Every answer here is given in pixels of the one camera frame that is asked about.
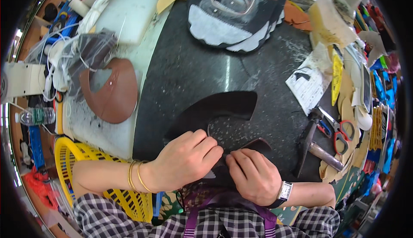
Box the person's left hand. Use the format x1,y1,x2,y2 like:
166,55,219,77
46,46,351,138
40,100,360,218
148,129,224,193

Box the person's right hand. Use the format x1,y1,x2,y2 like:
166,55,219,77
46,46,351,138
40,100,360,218
225,148,283,207

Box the black leather shoe piece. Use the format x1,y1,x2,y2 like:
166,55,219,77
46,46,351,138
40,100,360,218
163,91,272,187

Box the silver wrist watch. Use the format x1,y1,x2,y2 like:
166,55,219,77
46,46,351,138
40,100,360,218
267,181,293,209

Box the person's body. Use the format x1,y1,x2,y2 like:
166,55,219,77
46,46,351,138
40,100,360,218
73,183,341,238

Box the gold bangle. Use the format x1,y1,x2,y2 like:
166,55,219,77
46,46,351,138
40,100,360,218
137,161,155,194
127,160,140,193

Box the white paper sheet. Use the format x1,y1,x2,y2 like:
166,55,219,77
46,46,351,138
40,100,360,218
285,43,333,117

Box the heap of cardboard patterns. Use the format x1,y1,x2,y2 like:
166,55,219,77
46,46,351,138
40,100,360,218
319,45,375,184

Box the yellow paper tag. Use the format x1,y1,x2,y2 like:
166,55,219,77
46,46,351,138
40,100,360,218
331,48,344,107

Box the brown leather shoe upper piece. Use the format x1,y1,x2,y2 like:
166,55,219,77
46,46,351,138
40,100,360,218
79,57,139,124

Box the stack of black shoe uppers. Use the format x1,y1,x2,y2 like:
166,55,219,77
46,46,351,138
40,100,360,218
187,0,286,53

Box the orange leather piece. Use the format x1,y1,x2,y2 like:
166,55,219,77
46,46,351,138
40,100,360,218
283,0,313,31

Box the yellow plastic basket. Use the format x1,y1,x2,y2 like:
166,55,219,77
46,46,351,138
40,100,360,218
54,136,153,223

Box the yellow sponge block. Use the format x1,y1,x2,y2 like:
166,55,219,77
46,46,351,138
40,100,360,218
307,0,358,49

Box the white cutting board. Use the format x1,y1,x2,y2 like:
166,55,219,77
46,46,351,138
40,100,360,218
94,0,162,46

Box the clear plastic bag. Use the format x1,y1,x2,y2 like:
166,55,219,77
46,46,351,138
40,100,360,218
26,28,118,97

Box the plastic water bottle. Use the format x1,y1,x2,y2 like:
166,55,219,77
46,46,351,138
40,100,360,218
15,107,56,126

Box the white sewing machine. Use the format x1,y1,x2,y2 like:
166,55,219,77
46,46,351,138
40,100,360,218
0,61,47,104

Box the hammer with metal handle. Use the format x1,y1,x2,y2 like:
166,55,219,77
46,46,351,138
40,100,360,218
293,108,344,178

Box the red handled scissors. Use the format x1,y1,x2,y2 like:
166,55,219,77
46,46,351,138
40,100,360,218
318,106,355,156

